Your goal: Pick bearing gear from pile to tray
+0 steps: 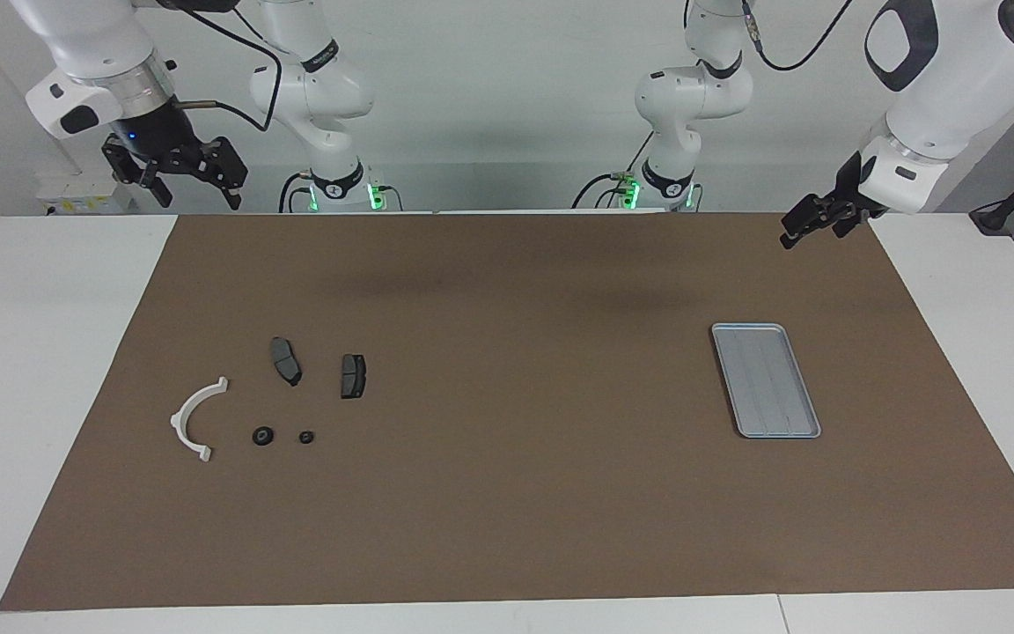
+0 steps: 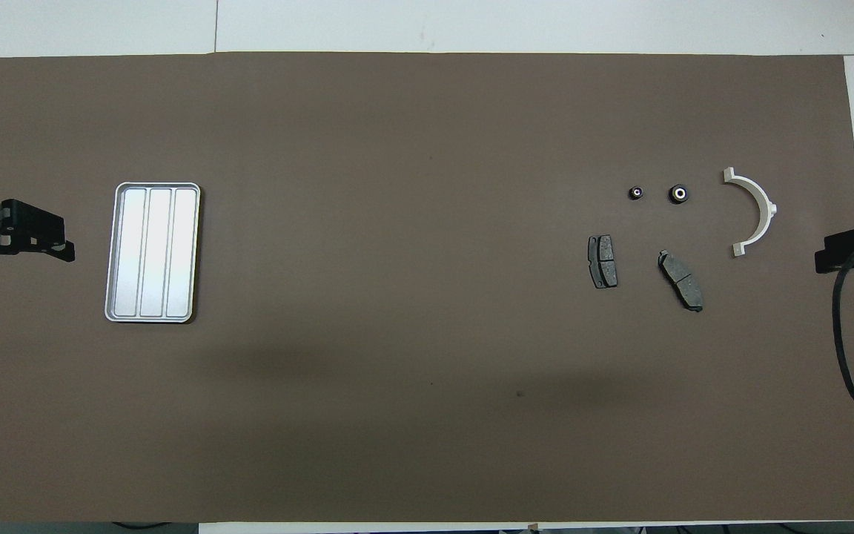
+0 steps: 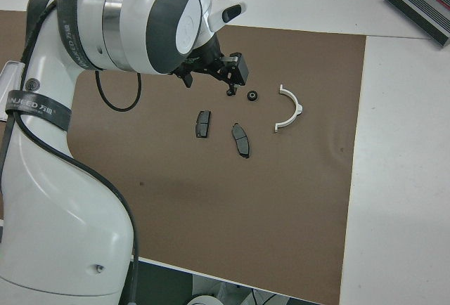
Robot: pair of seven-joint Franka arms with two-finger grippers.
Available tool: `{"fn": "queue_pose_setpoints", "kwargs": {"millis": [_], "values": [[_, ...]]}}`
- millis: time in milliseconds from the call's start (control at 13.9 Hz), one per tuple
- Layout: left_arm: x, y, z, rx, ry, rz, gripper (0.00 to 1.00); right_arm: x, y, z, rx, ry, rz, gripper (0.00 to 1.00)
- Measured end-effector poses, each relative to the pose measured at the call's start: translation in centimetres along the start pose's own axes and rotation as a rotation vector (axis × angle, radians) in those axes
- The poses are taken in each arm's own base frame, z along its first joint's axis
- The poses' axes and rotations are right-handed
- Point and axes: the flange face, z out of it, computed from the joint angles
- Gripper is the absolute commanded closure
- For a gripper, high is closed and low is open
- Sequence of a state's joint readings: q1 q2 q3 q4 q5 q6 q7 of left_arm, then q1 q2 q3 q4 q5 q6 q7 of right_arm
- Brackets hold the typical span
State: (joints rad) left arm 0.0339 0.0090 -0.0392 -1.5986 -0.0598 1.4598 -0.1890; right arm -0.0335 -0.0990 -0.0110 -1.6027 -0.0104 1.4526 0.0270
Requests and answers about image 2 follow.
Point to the brown table mat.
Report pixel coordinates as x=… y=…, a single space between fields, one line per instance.
x=427 y=356

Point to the large black bearing gear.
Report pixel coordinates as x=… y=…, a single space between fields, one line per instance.
x=680 y=193

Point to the rectangular grey brake pad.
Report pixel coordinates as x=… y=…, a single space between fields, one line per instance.
x=603 y=263

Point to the elongated grey brake pad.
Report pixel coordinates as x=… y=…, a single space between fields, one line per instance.
x=683 y=283

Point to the white semicircular bracket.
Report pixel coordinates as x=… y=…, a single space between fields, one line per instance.
x=766 y=211

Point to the silver metal tray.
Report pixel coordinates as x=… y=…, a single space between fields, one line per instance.
x=153 y=252

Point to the small black bearing gear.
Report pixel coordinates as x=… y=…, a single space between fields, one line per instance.
x=635 y=193

